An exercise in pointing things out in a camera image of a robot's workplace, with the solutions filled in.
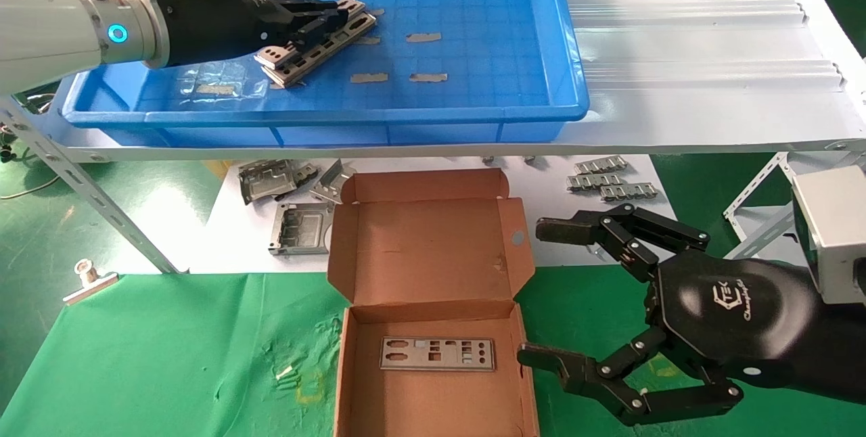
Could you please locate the green cloth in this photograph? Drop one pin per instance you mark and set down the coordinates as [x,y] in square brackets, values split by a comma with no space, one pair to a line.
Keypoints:
[169,356]

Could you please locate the white paper sheet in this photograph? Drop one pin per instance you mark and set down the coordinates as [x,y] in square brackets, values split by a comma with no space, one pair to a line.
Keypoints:
[541,183]

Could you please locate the grey stamped metal bracket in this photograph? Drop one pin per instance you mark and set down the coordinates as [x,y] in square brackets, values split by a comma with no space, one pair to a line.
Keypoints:
[267,183]

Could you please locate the bent grey metal bracket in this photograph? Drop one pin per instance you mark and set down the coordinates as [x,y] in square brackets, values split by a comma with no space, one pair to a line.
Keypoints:
[328,183]

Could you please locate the brown cardboard box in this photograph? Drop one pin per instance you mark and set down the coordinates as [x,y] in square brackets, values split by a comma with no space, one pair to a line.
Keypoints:
[433,247]

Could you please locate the white metal shelf board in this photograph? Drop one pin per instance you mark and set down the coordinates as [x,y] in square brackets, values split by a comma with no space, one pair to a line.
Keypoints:
[676,51]

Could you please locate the small grey metal piece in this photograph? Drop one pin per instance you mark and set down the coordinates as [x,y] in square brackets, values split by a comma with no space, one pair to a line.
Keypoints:
[306,173]

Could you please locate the small white paper scrap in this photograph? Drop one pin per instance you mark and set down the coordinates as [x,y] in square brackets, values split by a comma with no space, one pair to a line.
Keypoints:
[285,373]

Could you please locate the slotted steel angle bar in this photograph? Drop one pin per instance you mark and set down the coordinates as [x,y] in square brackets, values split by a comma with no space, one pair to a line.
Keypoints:
[67,170]

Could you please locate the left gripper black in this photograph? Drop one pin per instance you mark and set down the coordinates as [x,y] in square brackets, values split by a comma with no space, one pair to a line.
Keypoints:
[216,21]

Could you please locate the rectangular grey metal frame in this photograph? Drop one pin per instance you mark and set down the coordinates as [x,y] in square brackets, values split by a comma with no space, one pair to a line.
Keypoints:
[304,227]

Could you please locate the small ribbed metal strip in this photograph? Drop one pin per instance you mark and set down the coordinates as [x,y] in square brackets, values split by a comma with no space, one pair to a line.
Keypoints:
[601,165]
[629,191]
[595,182]

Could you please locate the clear plastic film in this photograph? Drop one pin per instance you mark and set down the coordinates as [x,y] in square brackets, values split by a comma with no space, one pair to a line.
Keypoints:
[226,82]

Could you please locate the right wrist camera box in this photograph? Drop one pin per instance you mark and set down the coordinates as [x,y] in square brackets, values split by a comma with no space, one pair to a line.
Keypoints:
[835,234]

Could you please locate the white slotted angle bracket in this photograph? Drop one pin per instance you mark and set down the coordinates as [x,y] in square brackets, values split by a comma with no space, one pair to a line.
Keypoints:
[758,183]

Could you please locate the blue plastic tray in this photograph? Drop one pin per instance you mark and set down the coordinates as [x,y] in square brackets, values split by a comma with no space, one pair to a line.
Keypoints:
[473,4]

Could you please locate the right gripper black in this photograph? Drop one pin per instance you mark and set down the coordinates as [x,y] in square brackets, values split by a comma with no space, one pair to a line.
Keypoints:
[731,322]

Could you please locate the silver metal clip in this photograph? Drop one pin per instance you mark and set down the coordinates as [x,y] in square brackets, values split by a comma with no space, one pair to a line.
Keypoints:
[91,285]

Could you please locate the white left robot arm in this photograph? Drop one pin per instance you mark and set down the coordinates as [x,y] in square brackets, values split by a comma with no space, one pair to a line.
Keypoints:
[40,24]

